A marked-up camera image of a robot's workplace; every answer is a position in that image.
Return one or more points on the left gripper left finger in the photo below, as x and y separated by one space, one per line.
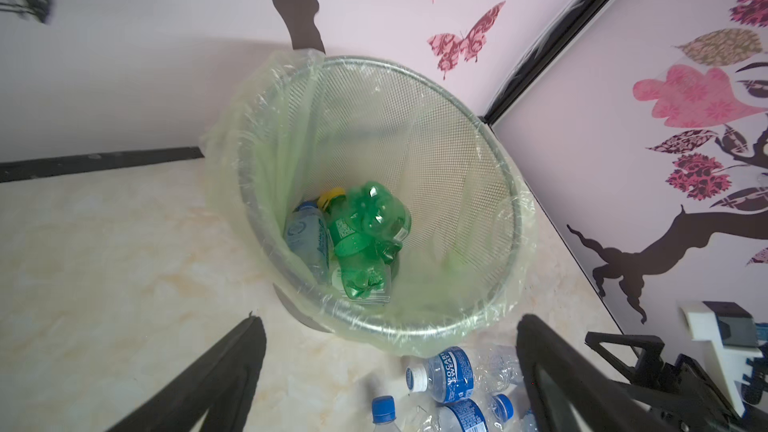
216 391

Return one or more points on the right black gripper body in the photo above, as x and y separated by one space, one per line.
683 396

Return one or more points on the clear bottle blue label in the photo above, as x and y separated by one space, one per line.
461 372
477 414

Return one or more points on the green bottle bin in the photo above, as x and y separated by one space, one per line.
366 216

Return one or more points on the mesh bin with green liner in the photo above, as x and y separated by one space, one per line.
305 123

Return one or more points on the Fiji bottle pink flower label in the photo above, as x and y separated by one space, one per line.
383 410

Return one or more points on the clear bottle blue cap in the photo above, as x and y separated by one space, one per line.
306 236

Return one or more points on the green bottle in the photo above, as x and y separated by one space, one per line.
362 279

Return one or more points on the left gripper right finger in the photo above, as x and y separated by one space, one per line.
566 392

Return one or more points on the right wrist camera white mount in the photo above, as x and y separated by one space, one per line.
729 338

